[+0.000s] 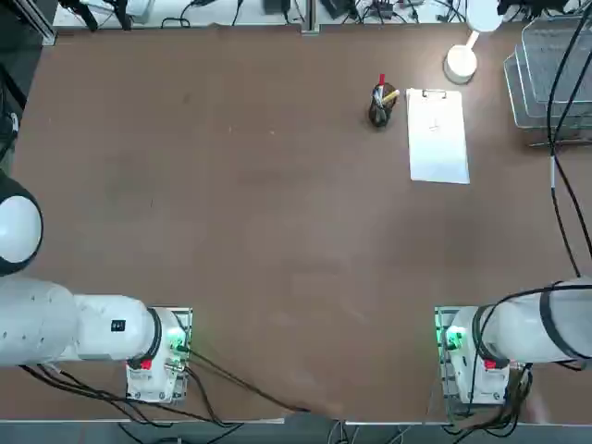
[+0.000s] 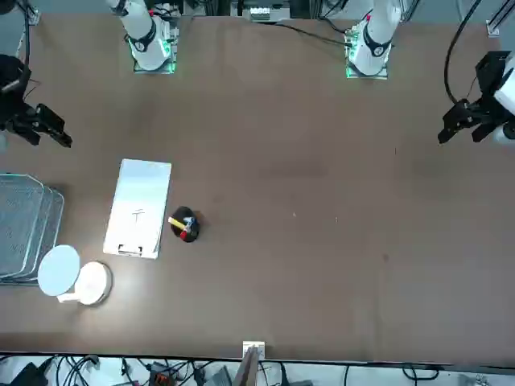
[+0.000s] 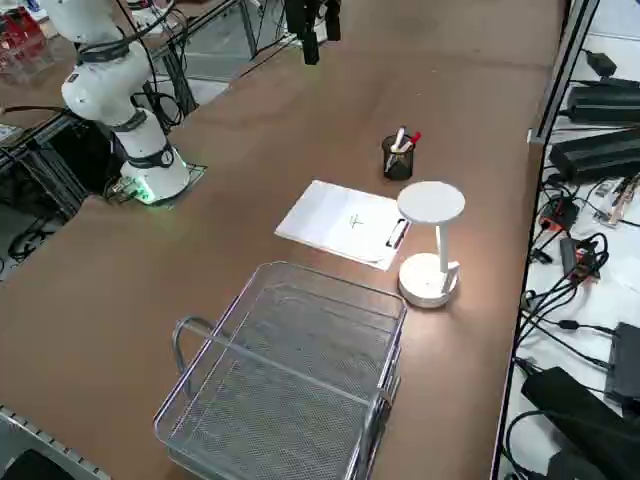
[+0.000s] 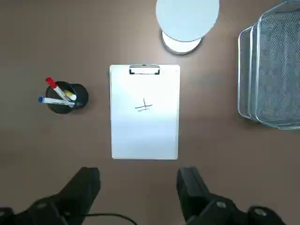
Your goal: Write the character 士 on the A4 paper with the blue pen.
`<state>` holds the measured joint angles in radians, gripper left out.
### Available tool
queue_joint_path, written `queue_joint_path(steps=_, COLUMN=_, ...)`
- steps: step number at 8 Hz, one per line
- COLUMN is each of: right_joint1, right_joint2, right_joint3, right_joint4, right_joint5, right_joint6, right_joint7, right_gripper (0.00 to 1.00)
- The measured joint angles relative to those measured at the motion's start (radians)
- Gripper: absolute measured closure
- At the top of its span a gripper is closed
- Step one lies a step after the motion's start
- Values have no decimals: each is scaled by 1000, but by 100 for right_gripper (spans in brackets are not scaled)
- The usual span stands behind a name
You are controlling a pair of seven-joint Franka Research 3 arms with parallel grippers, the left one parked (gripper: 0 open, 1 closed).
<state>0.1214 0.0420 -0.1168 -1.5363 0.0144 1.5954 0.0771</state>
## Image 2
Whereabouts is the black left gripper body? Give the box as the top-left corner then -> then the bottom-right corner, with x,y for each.
462,96 -> 504,129

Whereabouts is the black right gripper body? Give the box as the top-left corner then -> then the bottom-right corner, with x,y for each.
0,92 -> 40,136

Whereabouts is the white A4 paper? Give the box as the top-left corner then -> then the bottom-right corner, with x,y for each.
105,159 -> 172,249

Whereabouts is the black mesh pen holder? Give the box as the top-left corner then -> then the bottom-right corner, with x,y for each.
171,206 -> 203,244

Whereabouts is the silver mesh letter tray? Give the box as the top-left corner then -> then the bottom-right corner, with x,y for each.
0,172 -> 65,286

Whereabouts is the white clipboard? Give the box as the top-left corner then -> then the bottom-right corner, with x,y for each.
102,158 -> 173,261

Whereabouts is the white desk lamp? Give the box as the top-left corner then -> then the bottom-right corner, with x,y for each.
37,244 -> 113,307

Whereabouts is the black bag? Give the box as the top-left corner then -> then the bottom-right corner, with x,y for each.
0,361 -> 49,386

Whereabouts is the orange black power strip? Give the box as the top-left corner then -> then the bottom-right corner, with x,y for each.
149,372 -> 179,386

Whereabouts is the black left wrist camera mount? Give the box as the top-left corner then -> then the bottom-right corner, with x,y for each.
476,51 -> 513,97

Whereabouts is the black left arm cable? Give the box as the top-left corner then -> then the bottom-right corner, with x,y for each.
443,0 -> 484,105

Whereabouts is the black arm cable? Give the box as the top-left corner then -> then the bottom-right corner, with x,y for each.
443,0 -> 484,105
15,0 -> 34,81

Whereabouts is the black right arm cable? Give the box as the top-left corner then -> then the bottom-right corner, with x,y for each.
15,0 -> 34,81

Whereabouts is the black base cable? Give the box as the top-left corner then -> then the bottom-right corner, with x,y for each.
257,18 -> 351,47

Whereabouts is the aluminium profile post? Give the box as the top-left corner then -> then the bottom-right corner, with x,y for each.
235,340 -> 267,386

